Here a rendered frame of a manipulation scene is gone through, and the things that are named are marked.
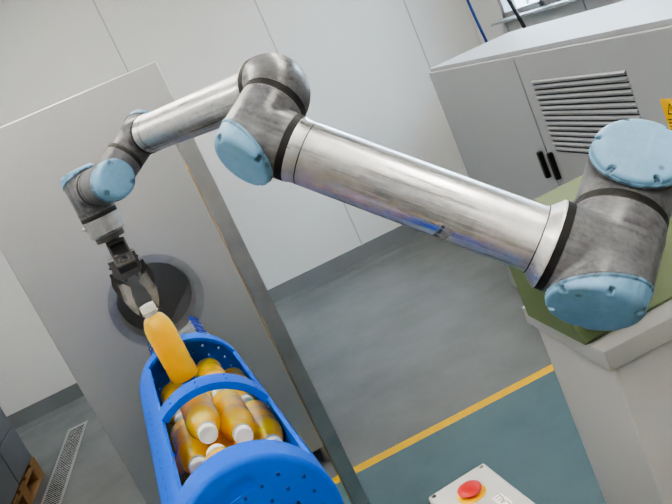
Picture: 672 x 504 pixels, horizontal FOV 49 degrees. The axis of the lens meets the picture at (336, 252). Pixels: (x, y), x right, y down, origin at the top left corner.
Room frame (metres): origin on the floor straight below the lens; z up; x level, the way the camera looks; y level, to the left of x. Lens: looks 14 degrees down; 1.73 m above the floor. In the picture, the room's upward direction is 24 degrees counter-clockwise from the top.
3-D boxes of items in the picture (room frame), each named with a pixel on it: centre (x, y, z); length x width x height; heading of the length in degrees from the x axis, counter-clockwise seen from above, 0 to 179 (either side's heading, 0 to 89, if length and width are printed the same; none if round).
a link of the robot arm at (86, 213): (1.81, 0.48, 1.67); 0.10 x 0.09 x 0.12; 39
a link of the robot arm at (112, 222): (1.81, 0.49, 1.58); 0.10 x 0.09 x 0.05; 103
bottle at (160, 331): (1.79, 0.48, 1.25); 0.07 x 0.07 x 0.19
